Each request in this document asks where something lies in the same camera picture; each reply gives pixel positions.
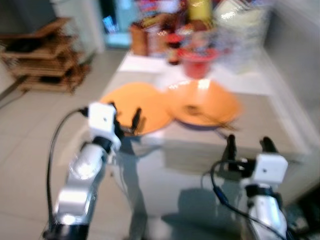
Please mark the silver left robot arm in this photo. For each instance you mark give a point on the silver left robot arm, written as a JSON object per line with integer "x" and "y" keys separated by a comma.
{"x": 82, "y": 170}

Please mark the orange plate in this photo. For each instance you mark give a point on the orange plate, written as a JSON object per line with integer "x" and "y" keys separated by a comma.
{"x": 132, "y": 102}

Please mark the grey brown tablecloth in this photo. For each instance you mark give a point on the grey brown tablecloth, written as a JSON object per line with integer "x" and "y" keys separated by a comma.
{"x": 255, "y": 125}

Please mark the orange bowl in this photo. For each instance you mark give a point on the orange bowl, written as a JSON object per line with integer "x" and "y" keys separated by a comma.
{"x": 210, "y": 97}

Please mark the brown box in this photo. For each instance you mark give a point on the brown box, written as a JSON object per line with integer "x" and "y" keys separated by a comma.
{"x": 139, "y": 40}

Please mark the dark sauce bottle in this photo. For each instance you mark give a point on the dark sauce bottle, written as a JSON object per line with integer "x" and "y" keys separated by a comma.
{"x": 174, "y": 50}

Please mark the wooden shelf rack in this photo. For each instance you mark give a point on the wooden shelf rack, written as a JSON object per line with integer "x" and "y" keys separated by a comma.
{"x": 45, "y": 60}

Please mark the red cup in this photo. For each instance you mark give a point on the red cup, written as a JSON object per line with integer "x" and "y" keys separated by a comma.
{"x": 199, "y": 64}

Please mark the colourful snack box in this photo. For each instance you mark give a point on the colourful snack box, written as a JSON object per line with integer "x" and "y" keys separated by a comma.
{"x": 160, "y": 30}

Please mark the white printed package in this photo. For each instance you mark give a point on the white printed package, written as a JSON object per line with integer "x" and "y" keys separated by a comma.
{"x": 242, "y": 35}

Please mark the yellow pack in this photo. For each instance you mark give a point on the yellow pack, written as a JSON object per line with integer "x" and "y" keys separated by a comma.
{"x": 200, "y": 10}

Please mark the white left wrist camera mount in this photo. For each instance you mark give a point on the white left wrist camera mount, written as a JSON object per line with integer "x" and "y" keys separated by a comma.
{"x": 102, "y": 119}

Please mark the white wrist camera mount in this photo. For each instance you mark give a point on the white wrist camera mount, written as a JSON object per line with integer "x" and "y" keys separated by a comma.
{"x": 102, "y": 119}
{"x": 270, "y": 169}

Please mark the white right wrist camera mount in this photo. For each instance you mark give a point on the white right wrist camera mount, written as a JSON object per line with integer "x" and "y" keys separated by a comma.
{"x": 270, "y": 169}

